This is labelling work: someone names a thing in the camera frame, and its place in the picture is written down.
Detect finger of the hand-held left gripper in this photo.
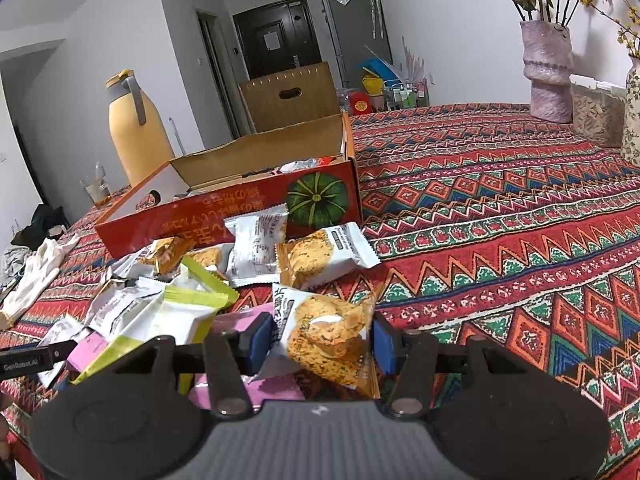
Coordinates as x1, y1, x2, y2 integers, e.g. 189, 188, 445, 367
0, 341, 77, 359

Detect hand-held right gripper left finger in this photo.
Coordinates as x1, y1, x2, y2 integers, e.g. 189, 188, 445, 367
75, 313, 275, 419

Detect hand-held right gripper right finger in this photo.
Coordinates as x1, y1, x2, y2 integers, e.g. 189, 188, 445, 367
372, 313, 566, 420

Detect pink snack packet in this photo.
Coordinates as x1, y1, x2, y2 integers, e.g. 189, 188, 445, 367
189, 310, 306, 411
65, 332, 108, 373

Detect orange cracker snack packet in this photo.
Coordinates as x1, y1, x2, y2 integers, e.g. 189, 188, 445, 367
272, 285, 378, 401

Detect lime green snack packet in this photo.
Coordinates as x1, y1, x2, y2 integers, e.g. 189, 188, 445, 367
70, 292, 218, 396
165, 255, 241, 311

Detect pile of white cracker packets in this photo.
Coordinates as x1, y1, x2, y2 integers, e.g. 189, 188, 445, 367
37, 204, 382, 388

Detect clear biscuit packet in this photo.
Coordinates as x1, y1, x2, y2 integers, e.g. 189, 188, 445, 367
151, 236, 197, 276

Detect red cardboard box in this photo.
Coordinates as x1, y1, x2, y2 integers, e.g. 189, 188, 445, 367
94, 112, 363, 260

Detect white knit glove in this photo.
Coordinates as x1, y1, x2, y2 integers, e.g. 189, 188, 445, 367
22, 234, 82, 281
0, 252, 63, 331

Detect grey cloth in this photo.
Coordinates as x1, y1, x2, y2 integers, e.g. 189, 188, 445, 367
0, 247, 26, 286

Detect glass cup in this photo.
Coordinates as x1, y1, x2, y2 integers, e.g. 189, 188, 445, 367
85, 162, 112, 207

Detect yellow thermos jug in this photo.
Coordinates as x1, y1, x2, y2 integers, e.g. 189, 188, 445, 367
105, 69, 176, 187

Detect red bag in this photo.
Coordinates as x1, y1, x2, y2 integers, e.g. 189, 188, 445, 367
347, 91, 373, 115

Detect wooden chair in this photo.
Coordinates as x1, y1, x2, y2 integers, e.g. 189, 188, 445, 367
238, 61, 341, 135

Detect blue plastic dustpan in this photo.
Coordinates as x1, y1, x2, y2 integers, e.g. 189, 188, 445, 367
359, 57, 396, 81

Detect grey refrigerator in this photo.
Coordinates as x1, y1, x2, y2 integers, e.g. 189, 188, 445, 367
320, 0, 393, 88

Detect clear container of seeds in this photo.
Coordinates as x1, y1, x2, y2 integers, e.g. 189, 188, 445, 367
570, 74, 627, 148

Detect pink textured vase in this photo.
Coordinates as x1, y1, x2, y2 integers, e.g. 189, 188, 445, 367
520, 21, 573, 124

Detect black door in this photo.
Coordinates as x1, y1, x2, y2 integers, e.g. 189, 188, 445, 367
232, 0, 322, 81

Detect white patterned vase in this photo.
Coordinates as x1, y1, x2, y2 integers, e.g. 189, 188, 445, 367
621, 55, 640, 167

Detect white folded umbrella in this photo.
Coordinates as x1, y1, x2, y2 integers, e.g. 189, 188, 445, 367
364, 0, 383, 41

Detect yellow flower branch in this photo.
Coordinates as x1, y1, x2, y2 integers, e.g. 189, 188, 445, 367
565, 0, 640, 58

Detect wire rack with bottles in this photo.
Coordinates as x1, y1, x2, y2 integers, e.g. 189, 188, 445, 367
382, 79, 428, 111

